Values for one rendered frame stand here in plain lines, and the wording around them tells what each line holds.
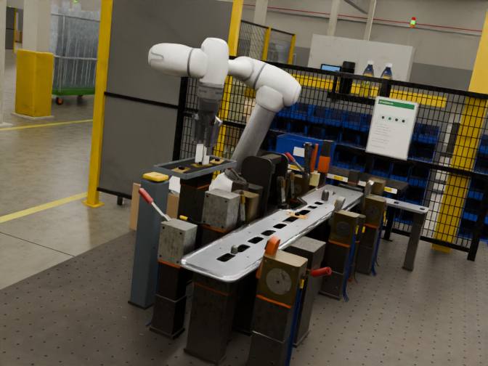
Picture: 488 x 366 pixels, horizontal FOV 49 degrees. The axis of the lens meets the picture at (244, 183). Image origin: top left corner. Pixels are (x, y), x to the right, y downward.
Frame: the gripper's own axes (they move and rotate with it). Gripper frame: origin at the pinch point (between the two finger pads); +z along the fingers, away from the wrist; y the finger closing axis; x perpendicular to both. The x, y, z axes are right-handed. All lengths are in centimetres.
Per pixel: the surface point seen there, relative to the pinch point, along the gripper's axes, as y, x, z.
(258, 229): 28.6, 0.6, 20.1
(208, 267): 40, -39, 20
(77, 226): -224, 115, 120
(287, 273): 60, -30, 17
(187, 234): 27.2, -34.2, 15.8
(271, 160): 11.0, 29.9, 2.1
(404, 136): 26, 130, -7
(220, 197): 19.6, -11.3, 9.7
